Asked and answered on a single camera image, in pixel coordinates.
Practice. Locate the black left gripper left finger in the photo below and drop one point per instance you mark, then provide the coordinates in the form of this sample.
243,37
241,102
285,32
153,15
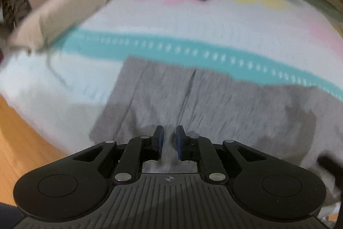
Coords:
139,150

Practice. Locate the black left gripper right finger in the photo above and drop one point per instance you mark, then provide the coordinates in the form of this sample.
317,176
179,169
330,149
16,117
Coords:
201,151

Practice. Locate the grey speckled pants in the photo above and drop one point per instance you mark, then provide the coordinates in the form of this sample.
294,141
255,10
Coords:
290,122

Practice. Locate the floral white bed blanket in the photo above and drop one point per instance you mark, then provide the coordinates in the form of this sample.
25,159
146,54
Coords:
61,91

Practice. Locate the beige quilt at bedside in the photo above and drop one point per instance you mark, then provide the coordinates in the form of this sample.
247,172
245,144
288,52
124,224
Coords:
42,26

